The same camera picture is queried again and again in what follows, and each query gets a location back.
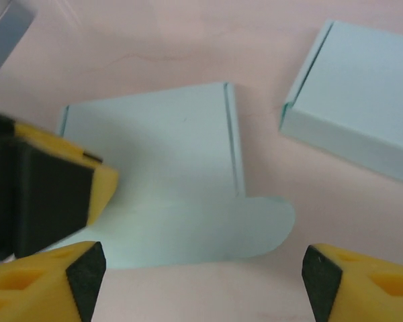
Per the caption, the aluminium table side rail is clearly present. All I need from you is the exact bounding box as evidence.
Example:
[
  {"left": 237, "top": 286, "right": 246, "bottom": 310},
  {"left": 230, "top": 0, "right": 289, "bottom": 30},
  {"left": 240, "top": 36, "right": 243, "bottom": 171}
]
[{"left": 0, "top": 0, "right": 38, "bottom": 81}]

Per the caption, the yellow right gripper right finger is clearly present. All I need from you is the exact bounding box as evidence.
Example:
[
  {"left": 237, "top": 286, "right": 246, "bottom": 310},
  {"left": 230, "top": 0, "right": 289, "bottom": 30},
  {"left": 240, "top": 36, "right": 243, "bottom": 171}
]
[{"left": 302, "top": 244, "right": 403, "bottom": 322}]

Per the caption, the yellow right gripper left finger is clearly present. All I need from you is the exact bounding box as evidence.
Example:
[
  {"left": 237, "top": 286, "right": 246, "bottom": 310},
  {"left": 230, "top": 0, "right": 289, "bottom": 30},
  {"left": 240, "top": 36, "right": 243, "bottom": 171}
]
[{"left": 0, "top": 240, "right": 107, "bottom": 322}]

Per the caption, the light blue paper box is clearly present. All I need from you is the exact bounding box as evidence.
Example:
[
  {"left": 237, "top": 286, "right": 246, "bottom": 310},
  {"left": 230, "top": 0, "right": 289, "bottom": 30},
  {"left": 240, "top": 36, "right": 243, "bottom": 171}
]
[
  {"left": 279, "top": 19, "right": 403, "bottom": 187},
  {"left": 43, "top": 81, "right": 296, "bottom": 271}
]

